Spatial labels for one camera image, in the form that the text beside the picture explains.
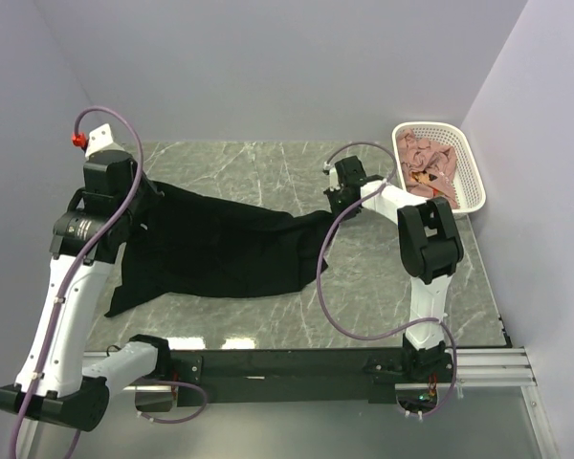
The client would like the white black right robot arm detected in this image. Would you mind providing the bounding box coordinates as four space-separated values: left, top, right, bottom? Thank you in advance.
323 156 464 382

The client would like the aluminium extrusion rail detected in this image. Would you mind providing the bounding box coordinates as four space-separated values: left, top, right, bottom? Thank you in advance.
83 347 537 391

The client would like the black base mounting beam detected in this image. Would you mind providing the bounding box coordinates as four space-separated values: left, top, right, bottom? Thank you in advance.
123 347 455 407

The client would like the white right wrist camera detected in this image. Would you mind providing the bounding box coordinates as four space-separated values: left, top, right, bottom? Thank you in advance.
322 163 339 187

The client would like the white perforated plastic basket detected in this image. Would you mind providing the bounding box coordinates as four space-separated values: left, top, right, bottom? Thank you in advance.
392 121 486 218

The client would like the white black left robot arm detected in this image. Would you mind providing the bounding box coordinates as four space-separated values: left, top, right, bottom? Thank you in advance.
0 149 173 432

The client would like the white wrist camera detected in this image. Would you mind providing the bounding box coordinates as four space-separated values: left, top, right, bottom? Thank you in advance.
322 163 339 187
72 123 123 159

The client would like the black t shirt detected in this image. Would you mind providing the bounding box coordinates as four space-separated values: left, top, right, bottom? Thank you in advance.
106 182 334 317

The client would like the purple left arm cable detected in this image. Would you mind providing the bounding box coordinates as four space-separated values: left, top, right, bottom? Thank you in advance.
9 105 208 459

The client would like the pink t shirt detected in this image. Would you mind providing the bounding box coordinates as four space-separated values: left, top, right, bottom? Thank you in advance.
396 128 458 209

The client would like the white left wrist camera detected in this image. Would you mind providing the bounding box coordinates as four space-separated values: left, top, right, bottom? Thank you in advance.
72 123 123 159

